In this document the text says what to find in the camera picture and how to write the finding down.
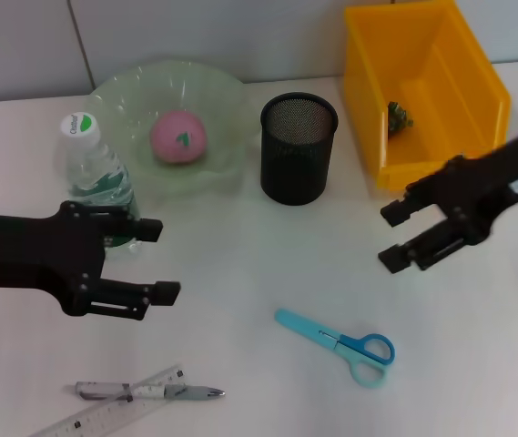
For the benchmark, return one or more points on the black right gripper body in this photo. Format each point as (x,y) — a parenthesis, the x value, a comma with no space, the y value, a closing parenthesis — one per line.
(490,186)

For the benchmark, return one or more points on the yellow plastic bin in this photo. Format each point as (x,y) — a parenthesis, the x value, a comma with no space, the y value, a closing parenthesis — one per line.
(449,68)

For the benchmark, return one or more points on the white grey ballpoint pen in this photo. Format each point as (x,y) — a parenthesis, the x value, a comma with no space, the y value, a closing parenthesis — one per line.
(181,392)

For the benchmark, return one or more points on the clear plastic ruler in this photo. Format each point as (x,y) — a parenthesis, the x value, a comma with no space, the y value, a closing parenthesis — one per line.
(104,412)

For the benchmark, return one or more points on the pink peach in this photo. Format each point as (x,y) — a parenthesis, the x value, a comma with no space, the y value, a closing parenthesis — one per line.
(172,141)

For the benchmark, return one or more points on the green glass fruit plate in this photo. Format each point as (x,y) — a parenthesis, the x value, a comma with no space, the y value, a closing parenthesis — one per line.
(222,104)

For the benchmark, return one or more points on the clear green-label water bottle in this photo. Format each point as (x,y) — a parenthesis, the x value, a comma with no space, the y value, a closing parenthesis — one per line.
(92,173)

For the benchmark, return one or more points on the green plastic wrapper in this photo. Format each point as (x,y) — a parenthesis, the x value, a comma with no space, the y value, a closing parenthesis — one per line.
(399,119)

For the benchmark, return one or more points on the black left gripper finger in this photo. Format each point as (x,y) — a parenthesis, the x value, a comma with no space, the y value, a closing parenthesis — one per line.
(149,230)
(166,293)

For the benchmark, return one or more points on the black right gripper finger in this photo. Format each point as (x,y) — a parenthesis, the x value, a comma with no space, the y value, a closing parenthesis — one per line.
(395,213)
(393,259)

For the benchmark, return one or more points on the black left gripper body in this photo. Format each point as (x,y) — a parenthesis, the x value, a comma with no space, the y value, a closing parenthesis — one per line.
(35,255)

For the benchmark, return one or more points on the blue and teal scissors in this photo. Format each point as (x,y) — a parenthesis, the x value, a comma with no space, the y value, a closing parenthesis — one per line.
(349,348)

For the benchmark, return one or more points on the black mesh pen holder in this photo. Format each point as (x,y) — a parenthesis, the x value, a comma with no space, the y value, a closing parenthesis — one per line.
(297,155)

